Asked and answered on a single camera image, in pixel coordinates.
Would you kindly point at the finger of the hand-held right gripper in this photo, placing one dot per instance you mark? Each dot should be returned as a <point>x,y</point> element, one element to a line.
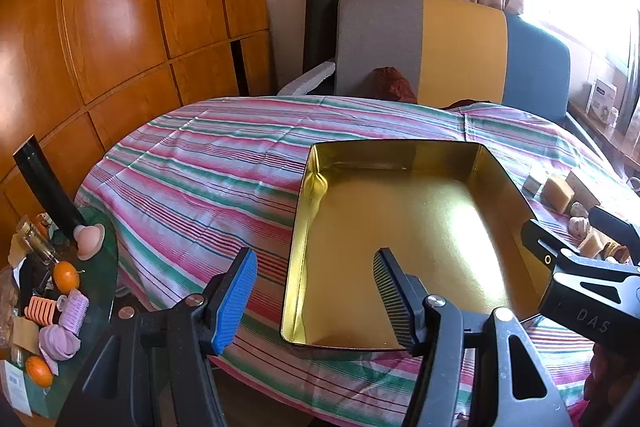
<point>542,242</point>
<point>612,222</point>

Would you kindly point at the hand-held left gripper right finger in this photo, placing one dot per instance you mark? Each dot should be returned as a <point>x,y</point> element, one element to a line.
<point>395,302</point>

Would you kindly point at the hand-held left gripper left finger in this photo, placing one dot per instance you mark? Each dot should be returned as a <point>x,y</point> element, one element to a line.
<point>235,302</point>

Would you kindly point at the large cream box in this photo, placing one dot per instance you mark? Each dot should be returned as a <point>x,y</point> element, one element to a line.
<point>587,188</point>

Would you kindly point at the gold tin box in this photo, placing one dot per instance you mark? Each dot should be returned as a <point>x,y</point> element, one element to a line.
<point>425,227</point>

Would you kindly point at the red clothing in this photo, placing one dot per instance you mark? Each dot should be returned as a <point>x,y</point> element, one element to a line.
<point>607,377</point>

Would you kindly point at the wooden shelf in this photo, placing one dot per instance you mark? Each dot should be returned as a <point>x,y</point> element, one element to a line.
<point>600,142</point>

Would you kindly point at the small white jar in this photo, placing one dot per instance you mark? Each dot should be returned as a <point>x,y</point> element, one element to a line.
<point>613,116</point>

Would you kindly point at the white printed box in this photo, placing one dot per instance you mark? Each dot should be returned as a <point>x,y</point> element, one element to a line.
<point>601,98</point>

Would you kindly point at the striped curtain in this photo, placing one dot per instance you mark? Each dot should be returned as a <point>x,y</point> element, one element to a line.
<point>634,97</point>

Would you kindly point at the striped tablecloth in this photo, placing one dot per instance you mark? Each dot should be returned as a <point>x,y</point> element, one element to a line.
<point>200,167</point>

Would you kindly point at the glass side table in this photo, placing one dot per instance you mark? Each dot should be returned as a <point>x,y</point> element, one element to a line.
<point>95,277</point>

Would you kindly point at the dark red cloth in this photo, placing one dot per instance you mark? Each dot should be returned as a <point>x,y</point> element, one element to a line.
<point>470,103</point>

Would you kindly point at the pink round cap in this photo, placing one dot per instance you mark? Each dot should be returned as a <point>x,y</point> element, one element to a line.
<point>89,242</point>

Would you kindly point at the purple hair roller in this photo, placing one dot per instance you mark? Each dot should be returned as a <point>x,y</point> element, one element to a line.
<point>75,312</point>

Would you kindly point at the orange fruit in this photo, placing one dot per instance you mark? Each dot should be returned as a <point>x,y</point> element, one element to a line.
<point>66,275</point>
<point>39,371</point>

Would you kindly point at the purple sock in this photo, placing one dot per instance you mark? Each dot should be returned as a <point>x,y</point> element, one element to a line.
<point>60,344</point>

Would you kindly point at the salmon hair roller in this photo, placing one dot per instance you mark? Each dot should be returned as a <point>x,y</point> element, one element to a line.
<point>42,309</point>

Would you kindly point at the glass bottle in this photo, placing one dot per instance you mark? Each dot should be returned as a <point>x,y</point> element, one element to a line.
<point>37,242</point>

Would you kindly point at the brown-red cloth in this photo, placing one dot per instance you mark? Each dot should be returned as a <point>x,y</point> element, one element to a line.
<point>390,82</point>

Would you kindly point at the black tube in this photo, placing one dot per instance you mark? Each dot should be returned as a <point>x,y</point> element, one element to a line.
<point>45,182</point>

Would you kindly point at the white carton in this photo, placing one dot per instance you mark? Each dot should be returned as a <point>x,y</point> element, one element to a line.
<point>15,387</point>

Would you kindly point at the grey yellow blue armchair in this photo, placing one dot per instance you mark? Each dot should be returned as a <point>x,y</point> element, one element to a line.
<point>380,32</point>

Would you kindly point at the black rolled mat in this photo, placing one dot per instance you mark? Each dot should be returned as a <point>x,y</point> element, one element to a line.
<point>320,17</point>

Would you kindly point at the wooden wardrobe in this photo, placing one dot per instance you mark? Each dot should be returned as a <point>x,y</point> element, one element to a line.
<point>115,7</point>

